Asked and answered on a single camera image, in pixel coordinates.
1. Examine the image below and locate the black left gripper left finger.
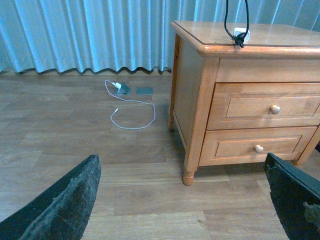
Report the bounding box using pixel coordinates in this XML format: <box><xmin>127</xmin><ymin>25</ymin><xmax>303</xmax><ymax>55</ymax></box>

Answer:
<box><xmin>0</xmin><ymin>154</ymin><xmax>101</xmax><ymax>240</ymax></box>

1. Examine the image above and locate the closed metal floor plate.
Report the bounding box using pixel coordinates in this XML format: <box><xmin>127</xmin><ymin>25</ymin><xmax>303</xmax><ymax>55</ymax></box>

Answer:
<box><xmin>136</xmin><ymin>87</ymin><xmax>154</xmax><ymax>95</ymax></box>

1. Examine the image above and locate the white cable on floor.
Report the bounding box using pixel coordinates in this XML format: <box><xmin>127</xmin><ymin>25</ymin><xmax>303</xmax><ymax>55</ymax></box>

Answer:
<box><xmin>104</xmin><ymin>79</ymin><xmax>156</xmax><ymax>130</ymax></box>

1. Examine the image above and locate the white charger with black cable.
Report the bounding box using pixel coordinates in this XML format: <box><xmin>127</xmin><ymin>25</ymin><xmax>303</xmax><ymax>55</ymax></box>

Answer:
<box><xmin>224</xmin><ymin>0</ymin><xmax>250</xmax><ymax>49</ymax></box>

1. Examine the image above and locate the light blue curtain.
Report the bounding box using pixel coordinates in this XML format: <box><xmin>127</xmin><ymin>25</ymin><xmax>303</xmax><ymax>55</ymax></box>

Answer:
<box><xmin>0</xmin><ymin>0</ymin><xmax>320</xmax><ymax>73</ymax></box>

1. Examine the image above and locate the wooden nightstand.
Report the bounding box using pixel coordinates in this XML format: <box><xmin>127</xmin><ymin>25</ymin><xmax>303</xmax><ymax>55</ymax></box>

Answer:
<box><xmin>168</xmin><ymin>20</ymin><xmax>320</xmax><ymax>186</ymax></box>

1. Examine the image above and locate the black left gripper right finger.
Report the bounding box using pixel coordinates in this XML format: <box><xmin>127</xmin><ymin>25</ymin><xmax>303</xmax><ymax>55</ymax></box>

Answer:
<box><xmin>264</xmin><ymin>153</ymin><xmax>320</xmax><ymax>240</ymax></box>

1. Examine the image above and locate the wooden drawer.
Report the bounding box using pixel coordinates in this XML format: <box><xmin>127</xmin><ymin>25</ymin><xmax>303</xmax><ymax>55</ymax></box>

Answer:
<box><xmin>207</xmin><ymin>83</ymin><xmax>320</xmax><ymax>130</ymax></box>
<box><xmin>199</xmin><ymin>126</ymin><xmax>317</xmax><ymax>167</ymax></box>

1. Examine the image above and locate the open metal floor socket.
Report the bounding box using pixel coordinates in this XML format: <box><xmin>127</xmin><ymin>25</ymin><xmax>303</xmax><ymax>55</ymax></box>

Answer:
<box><xmin>114</xmin><ymin>82</ymin><xmax>131</xmax><ymax>95</ymax></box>

